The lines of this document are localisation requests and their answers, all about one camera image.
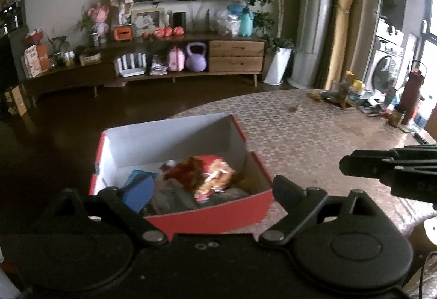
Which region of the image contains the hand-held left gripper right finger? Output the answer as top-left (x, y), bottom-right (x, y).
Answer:
top-left (258, 175), bottom-right (390, 247)

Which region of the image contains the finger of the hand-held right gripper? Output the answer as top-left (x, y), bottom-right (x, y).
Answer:
top-left (389, 145), bottom-right (437, 163)
top-left (339, 149), bottom-right (410, 182)

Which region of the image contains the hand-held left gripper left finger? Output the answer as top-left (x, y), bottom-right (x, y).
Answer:
top-left (34, 175), bottom-right (169, 248)

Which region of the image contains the pile of snack packets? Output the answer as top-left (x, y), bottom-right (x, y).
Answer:
top-left (125, 155), bottom-right (252, 216)

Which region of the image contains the red cardboard box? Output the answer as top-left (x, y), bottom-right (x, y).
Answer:
top-left (88, 113), bottom-right (274, 232)

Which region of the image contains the tan curved object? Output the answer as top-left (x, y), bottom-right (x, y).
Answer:
top-left (423, 108), bottom-right (437, 143)

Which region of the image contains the clear plastic water bottle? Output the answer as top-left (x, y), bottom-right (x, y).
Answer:
top-left (413, 99), bottom-right (427, 129)

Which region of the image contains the small brown jar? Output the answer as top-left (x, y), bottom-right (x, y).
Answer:
top-left (391, 109), bottom-right (407, 127)

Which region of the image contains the stack of papers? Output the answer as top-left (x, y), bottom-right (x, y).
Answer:
top-left (358, 105), bottom-right (388, 117)

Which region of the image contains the brown thermos bottle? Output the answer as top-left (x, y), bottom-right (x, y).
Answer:
top-left (398, 60), bottom-right (427, 125)

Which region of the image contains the grey box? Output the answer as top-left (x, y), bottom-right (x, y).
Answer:
top-left (362, 94), bottom-right (386, 107)

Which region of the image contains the yellow standing bag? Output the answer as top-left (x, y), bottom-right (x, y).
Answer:
top-left (341, 71), bottom-right (356, 110)

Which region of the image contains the white washing machine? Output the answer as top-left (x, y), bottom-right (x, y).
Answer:
top-left (362, 43), bottom-right (409, 95)

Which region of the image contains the white dryer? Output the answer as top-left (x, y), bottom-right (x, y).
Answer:
top-left (376, 19), bottom-right (405, 47)

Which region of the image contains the white router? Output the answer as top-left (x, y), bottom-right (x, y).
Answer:
top-left (116, 52), bottom-right (146, 78)

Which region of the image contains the white planter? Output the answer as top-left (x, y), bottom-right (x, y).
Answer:
top-left (264, 47), bottom-right (293, 86)

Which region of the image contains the stack of booklets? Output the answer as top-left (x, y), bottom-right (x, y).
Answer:
top-left (150, 55), bottom-right (168, 76)

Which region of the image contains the dark low cabinet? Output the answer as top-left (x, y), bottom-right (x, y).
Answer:
top-left (22, 61), bottom-right (117, 99)

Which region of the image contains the pink bag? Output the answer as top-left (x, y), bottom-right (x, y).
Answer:
top-left (167, 46), bottom-right (186, 73)

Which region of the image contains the small cardboard box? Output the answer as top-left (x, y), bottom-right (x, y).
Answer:
top-left (79, 51), bottom-right (102, 66)

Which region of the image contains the purple kettlebell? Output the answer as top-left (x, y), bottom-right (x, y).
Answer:
top-left (185, 42), bottom-right (208, 73)

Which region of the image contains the wooden television cabinet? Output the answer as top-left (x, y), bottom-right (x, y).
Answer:
top-left (113, 33), bottom-right (267, 88)

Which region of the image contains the cardboard box with tape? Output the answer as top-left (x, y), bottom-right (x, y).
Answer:
top-left (4, 84), bottom-right (30, 117)

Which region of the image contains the grey standing air conditioner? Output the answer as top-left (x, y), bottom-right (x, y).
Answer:
top-left (288, 0), bottom-right (335, 90)

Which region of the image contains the green plant in glass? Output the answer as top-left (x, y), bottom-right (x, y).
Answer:
top-left (48, 35), bottom-right (71, 64)

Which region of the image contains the orange and white box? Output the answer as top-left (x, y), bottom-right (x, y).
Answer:
top-left (24, 43), bottom-right (50, 78)

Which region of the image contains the black speaker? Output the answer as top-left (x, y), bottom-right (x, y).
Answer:
top-left (172, 12), bottom-right (187, 34)

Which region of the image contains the teal spray bottle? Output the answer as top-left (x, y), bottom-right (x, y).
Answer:
top-left (227, 4), bottom-right (255, 37)

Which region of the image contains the pink flower bouquet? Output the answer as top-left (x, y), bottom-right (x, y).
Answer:
top-left (84, 2), bottom-right (111, 40)

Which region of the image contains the clear plastic bag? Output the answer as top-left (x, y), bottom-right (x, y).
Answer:
top-left (215, 10), bottom-right (241, 37)

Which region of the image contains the black shelf unit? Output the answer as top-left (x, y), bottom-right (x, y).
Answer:
top-left (0, 0), bottom-right (28, 81)

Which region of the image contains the white photo frame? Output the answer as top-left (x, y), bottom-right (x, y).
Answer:
top-left (131, 7), bottom-right (166, 37)

